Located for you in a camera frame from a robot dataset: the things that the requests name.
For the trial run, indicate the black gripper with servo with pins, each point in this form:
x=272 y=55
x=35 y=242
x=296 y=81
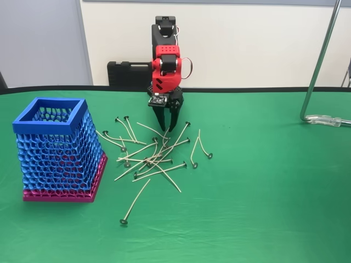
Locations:
x=174 y=104

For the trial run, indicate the black metal frame chair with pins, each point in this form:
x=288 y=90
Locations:
x=349 y=68

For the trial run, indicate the candle wick with metal base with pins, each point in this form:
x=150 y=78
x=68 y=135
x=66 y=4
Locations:
x=126 y=165
x=145 y=125
x=104 y=132
x=135 y=175
x=124 y=221
x=187 y=123
x=184 y=164
x=123 y=149
x=145 y=159
x=155 y=139
x=149 y=164
x=188 y=140
x=170 y=160
x=116 y=119
x=166 y=147
x=126 y=117
x=209 y=156
x=118 y=178
x=195 y=165

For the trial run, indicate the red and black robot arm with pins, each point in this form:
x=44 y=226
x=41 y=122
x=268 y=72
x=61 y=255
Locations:
x=164 y=82

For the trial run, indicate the black plastic tool case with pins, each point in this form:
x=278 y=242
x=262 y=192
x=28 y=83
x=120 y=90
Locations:
x=120 y=74

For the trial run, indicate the green table cloth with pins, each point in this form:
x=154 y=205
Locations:
x=246 y=191

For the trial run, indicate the clear plastic pole clamp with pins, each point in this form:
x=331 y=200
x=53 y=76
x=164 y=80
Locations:
x=326 y=120

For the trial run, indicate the blue lattice basket, magenta base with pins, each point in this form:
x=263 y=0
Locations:
x=55 y=164

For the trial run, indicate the chrome metal stand pole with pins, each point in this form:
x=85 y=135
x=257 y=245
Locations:
x=321 y=60

